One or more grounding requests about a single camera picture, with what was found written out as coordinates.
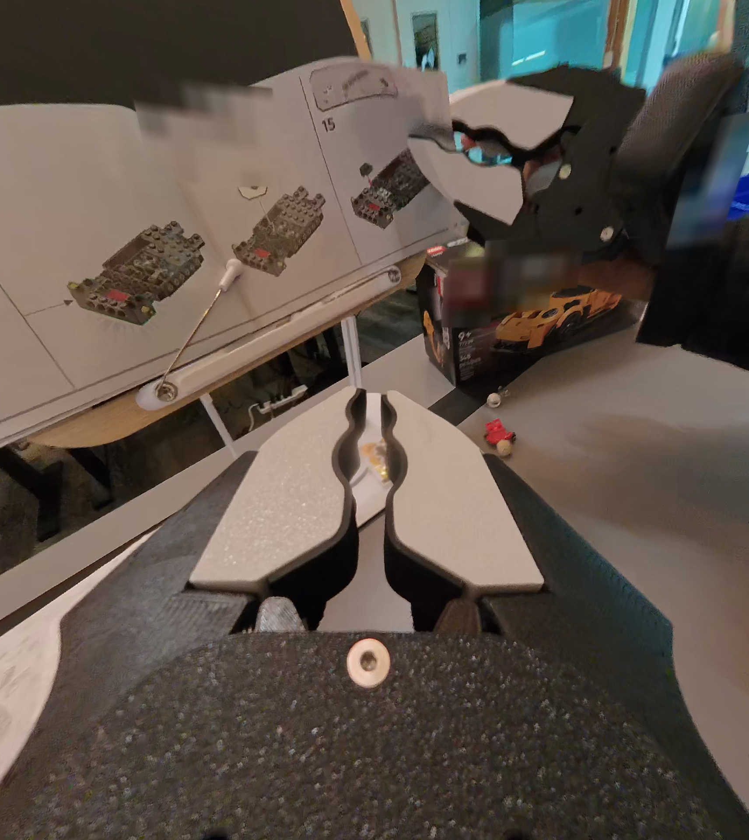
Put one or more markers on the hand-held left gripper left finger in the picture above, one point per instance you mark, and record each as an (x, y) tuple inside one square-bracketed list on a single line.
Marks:
[(283, 512)]

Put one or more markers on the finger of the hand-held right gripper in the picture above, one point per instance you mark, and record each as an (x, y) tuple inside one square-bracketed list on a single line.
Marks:
[(520, 108), (480, 190)]

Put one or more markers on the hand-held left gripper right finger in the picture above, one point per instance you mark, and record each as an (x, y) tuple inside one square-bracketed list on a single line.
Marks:
[(460, 519)]

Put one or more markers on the toy instruction booklet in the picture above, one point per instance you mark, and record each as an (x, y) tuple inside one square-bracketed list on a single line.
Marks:
[(53, 230)]

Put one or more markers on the grey desk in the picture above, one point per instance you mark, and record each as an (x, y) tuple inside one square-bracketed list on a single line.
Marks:
[(611, 492)]

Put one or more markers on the person's right hand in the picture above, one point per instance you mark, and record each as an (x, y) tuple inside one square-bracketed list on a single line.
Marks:
[(615, 278)]

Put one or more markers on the red toy brick piece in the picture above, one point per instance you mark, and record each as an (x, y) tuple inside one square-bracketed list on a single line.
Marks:
[(496, 433)]

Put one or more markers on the small yellow toy pieces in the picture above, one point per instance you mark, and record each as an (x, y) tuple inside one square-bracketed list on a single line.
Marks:
[(374, 454)]

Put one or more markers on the white power strip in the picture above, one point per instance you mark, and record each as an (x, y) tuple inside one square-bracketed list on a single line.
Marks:
[(279, 400)]

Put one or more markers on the white round toy piece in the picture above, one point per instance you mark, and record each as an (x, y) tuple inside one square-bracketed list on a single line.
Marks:
[(495, 397)]

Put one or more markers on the yellow car toy box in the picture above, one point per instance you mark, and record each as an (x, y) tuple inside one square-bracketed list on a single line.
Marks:
[(545, 318)]

